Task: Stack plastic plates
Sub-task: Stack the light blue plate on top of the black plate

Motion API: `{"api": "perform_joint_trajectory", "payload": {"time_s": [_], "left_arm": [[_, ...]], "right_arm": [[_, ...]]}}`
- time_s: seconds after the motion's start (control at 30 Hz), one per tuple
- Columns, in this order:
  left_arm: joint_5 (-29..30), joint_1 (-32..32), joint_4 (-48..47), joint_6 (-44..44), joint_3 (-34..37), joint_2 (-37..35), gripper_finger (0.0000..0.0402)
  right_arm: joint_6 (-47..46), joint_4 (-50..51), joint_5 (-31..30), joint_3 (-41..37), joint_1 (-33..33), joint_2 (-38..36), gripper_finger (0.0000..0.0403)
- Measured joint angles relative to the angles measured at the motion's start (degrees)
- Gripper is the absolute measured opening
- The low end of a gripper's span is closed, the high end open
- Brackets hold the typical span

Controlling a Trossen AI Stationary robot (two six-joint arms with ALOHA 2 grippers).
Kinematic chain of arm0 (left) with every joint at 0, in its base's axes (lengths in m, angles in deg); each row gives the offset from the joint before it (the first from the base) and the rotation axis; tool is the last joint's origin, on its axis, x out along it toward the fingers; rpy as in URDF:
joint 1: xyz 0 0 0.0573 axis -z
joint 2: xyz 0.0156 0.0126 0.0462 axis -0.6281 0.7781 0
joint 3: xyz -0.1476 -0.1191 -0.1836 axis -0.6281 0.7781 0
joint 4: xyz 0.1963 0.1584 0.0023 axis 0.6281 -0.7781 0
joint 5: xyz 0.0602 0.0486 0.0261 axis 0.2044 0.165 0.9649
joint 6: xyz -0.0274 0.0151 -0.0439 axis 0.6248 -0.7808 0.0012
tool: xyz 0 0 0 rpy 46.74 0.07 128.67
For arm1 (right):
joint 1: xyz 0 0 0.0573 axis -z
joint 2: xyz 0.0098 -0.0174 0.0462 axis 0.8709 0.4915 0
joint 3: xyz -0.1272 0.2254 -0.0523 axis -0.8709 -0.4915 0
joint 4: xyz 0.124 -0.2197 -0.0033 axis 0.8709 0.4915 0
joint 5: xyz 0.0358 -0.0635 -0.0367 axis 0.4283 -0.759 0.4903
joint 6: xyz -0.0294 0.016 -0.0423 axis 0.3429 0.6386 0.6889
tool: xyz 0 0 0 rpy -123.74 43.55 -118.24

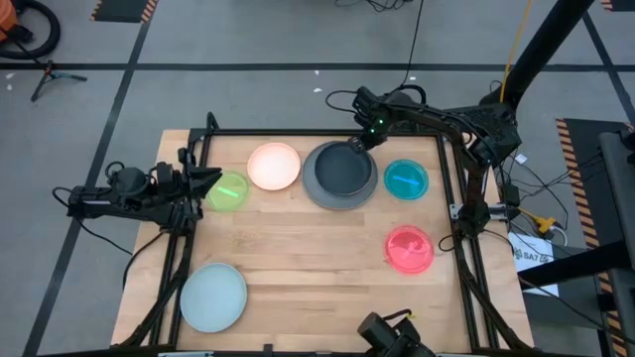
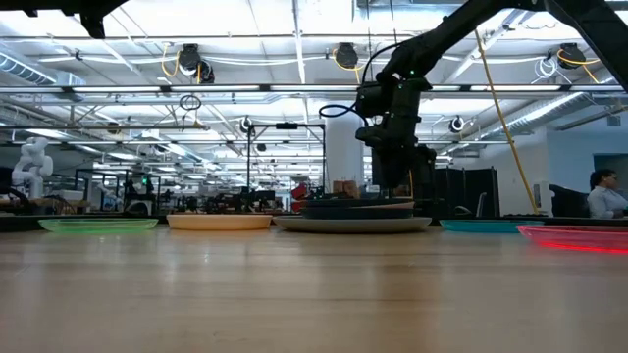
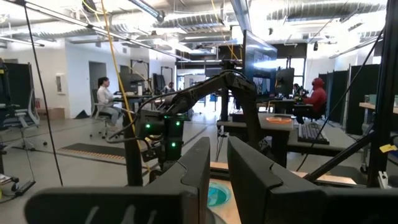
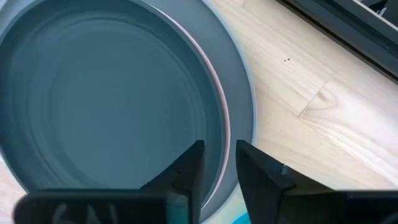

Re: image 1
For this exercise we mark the black stand leg bar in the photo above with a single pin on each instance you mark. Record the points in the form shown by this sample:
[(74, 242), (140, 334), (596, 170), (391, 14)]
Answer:
[(585, 260)]

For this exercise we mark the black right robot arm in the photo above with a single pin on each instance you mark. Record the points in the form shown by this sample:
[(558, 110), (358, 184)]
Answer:
[(436, 116)]

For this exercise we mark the black hazard-striped floor mat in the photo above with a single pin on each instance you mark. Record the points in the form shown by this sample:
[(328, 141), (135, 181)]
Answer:
[(620, 4), (575, 158), (119, 10)]

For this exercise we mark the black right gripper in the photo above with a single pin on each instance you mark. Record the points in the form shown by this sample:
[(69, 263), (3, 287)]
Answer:
[(367, 140)]

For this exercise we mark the black cylindrical device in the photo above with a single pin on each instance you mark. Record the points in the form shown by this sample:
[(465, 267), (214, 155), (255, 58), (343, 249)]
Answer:
[(392, 337)]

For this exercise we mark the peach white plastic plate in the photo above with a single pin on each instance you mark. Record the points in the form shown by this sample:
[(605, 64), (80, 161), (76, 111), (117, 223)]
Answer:
[(273, 166)]

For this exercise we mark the white paper label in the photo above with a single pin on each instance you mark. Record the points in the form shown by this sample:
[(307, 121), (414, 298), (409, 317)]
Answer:
[(526, 248)]

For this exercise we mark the dark green plastic plate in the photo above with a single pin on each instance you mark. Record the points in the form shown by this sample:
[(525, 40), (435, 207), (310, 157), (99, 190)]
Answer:
[(342, 171)]

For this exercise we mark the grey cart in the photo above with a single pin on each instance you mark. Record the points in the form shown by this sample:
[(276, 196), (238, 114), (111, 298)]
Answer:
[(620, 173)]

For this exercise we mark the black camera stand pole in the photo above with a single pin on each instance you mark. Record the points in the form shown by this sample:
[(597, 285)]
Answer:
[(546, 44)]

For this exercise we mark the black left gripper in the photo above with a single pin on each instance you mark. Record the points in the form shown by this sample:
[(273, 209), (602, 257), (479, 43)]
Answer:
[(182, 181)]

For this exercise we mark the small clear red plate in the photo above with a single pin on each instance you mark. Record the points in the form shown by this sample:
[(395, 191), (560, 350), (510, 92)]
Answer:
[(409, 250)]

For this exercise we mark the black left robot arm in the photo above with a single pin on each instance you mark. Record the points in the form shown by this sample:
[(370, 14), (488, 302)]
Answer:
[(99, 201)]

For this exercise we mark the small clear green plate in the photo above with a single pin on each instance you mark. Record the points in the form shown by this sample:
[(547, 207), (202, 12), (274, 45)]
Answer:
[(230, 193)]

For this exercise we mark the black power adapter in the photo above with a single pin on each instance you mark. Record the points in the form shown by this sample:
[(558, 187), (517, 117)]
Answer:
[(510, 194)]

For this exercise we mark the black floor tripod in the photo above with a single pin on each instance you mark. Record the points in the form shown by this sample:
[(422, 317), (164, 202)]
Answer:
[(47, 74)]

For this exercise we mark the orange vacuum cleaner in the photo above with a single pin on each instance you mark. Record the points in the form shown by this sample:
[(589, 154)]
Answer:
[(6, 17)]

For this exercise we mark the black aluminium table frame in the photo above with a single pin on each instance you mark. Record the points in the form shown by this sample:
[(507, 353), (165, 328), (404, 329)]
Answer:
[(297, 132)]

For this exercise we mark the small white tag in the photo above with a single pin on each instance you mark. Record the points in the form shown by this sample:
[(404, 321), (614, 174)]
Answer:
[(520, 158)]

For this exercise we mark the large grey plastic plate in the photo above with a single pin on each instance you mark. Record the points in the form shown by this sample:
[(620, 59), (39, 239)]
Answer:
[(342, 202)]

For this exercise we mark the small clear teal plate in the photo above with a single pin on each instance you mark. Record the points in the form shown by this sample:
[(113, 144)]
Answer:
[(407, 179)]

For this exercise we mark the yellow power plug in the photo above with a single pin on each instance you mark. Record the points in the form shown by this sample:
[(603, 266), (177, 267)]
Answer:
[(546, 224)]

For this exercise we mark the light blue plastic plate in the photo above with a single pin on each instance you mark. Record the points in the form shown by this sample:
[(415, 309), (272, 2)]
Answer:
[(213, 297)]

